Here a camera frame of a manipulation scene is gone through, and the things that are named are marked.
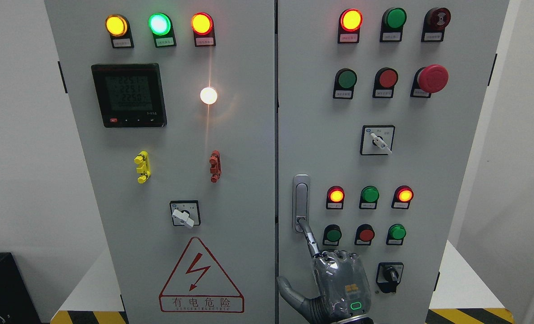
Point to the red push button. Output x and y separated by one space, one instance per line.
384 83
364 235

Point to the green indicator lower middle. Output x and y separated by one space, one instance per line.
369 197

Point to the red push button lower middle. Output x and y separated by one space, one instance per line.
364 235

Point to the white platform with hazard stripes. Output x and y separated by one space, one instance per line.
461 297

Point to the orange red indicator light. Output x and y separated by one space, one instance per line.
203 29
350 22

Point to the yellow terminal clip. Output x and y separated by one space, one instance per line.
143 166

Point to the red push button upper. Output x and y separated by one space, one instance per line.
384 83

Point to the lit red indicator lower right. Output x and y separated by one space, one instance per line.
402 197

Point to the green push button upper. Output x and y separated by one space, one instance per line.
344 84

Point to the green push button lower right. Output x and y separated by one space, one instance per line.
396 235

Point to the white lit indicator lamp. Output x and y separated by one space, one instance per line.
208 95

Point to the orange red indicator light left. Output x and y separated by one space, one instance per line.
203 29

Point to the grey cabinet door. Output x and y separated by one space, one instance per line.
321 136
237 214

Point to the green indicator light top right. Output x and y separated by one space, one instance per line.
392 24

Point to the red electric danger warning sign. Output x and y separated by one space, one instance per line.
198 283

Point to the yellow indicator light top left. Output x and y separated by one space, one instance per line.
119 30

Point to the bottom black knob selector switch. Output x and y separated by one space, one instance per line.
388 276

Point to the green lit indicator light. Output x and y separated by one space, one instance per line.
162 30

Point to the silver door lock handle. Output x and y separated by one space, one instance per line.
300 201

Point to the left door rotary switch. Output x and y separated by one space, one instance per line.
185 213

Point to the black box bottom left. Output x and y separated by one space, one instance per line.
16 306

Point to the dark red buzzer alarm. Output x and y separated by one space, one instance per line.
435 22

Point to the red emergency stop mushroom button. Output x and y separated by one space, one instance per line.
429 80

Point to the grey left cabinet door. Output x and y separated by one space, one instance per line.
237 214

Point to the black digital power meter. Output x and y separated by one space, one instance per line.
130 95

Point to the orange red indicator light right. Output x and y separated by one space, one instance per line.
350 22

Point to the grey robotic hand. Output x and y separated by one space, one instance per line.
345 296

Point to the red terminal clip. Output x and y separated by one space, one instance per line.
215 168

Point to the lit red indicator lower left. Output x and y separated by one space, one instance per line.
335 198

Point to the upper right rotary switch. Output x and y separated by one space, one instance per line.
377 139

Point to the grey right cabinet door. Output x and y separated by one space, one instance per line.
321 136

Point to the lit red indicator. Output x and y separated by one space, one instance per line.
335 198
402 197

